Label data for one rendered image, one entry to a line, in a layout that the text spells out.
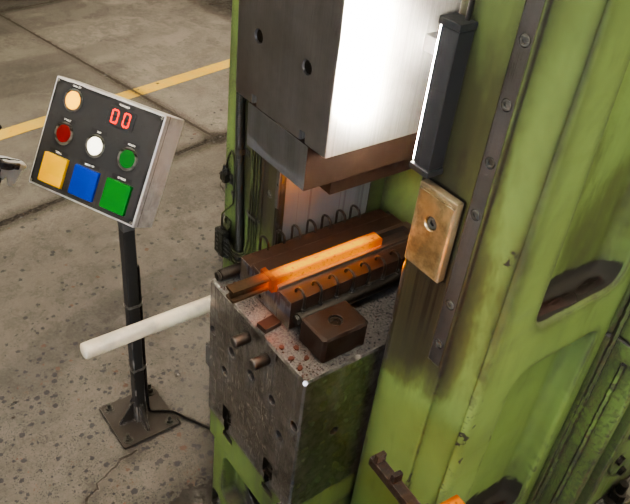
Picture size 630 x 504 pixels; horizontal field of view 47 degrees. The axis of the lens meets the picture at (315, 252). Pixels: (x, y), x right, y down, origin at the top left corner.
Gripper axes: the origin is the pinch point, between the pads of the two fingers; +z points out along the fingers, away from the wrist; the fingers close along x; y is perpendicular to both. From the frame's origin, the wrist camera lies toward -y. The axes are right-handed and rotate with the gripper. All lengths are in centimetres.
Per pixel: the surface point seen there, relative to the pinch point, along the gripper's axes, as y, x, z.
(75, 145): -6.9, 4.3, 11.1
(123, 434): 85, 11, 64
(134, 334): 36, 28, 25
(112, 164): -6.0, 16.3, 11.1
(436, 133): -35, 96, -17
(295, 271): 0, 70, 10
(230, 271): 7, 54, 14
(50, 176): 2.6, 0.2, 10.3
